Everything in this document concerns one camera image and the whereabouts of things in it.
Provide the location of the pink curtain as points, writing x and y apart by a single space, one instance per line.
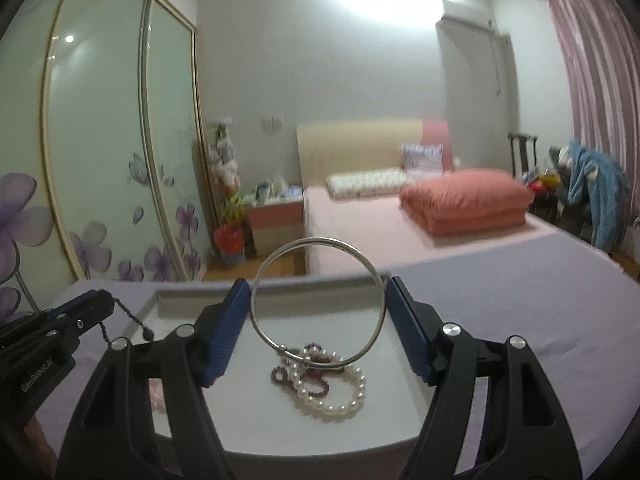
600 85

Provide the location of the stack of plush toys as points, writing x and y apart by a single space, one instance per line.
225 170

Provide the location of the red yellow toy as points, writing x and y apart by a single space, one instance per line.
545 182

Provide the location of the dark wooden chair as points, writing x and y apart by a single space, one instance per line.
521 152

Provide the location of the beige pink headboard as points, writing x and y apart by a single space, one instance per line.
350 147

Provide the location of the floral sliding door wardrobe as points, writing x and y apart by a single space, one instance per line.
100 135

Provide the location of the purple printed pillow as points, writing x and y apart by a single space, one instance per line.
422 157

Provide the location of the floral white pillow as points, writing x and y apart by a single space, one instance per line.
367 184

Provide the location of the white air conditioner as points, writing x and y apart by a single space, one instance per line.
465 14

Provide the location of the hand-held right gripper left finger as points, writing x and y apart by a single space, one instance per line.
225 340

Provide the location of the white wall socket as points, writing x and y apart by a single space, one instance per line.
272 124

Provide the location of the pink white nightstand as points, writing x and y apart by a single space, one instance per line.
275 225

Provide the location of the bed with pink sheet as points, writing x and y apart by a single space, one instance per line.
360 230

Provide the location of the blue fleece garment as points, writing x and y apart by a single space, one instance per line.
600 195

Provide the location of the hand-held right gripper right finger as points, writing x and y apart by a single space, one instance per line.
412 340

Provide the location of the purple table cloth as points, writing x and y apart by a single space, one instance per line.
525 310

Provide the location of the grey cardboard box tray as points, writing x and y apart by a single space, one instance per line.
255 410

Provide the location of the thin silver bangle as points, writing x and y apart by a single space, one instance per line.
306 360

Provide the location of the folded pink quilt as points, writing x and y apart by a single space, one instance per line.
465 200

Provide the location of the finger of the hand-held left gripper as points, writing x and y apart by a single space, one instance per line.
87 310
25 321

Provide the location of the red bin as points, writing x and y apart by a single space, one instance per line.
230 242

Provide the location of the person's left hand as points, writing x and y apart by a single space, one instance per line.
36 440

